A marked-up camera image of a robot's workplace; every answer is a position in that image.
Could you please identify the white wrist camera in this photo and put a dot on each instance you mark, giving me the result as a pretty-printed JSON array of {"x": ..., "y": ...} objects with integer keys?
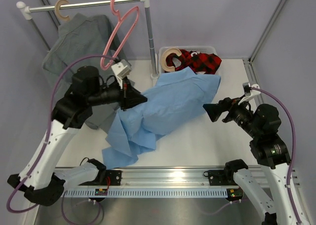
[
  {"x": 250, "y": 92},
  {"x": 121, "y": 70}
]

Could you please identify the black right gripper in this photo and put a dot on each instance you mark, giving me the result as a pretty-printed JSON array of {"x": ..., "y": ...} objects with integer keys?
[{"x": 214, "y": 110}]

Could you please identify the aluminium frame post left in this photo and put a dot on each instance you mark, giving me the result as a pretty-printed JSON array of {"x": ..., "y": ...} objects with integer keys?
[{"x": 51, "y": 14}]

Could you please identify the white plastic basket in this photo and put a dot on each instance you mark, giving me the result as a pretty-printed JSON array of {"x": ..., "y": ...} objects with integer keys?
[{"x": 165, "y": 51}]

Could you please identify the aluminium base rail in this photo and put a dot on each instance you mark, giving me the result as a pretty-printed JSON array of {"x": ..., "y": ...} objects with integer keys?
[{"x": 182, "y": 177}]

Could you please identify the white slotted cable duct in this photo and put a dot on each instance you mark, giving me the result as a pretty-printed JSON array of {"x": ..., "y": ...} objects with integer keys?
[{"x": 147, "y": 193}]

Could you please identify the aluminium frame post right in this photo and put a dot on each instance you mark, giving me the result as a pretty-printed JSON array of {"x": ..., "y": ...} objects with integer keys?
[{"x": 248, "y": 62}]

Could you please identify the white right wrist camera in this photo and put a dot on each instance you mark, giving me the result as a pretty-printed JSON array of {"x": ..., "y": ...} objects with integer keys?
[{"x": 250, "y": 92}]

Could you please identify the aluminium frame post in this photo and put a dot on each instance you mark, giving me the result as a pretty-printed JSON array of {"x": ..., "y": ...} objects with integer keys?
[
  {"x": 51, "y": 14},
  {"x": 248, "y": 62}
]

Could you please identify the light blue shirt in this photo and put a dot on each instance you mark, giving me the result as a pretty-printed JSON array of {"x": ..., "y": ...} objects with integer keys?
[{"x": 176, "y": 98}]

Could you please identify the white metal clothes rack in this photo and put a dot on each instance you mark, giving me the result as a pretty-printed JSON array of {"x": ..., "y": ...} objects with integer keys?
[{"x": 27, "y": 13}]

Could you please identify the grey shirt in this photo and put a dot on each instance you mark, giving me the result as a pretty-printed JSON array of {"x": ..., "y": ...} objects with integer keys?
[{"x": 78, "y": 37}]

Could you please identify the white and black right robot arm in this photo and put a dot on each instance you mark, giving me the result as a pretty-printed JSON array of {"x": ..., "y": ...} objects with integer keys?
[{"x": 283, "y": 206}]

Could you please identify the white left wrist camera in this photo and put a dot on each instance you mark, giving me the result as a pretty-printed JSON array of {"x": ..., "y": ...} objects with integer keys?
[{"x": 121, "y": 70}]

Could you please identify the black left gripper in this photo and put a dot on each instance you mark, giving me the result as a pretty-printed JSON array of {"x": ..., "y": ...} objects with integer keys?
[{"x": 130, "y": 97}]

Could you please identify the red black plaid shirt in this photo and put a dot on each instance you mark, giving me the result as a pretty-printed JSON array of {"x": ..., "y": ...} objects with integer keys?
[{"x": 200, "y": 63}]

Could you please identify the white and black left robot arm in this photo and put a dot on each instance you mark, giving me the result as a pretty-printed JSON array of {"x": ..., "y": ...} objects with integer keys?
[{"x": 38, "y": 181}]

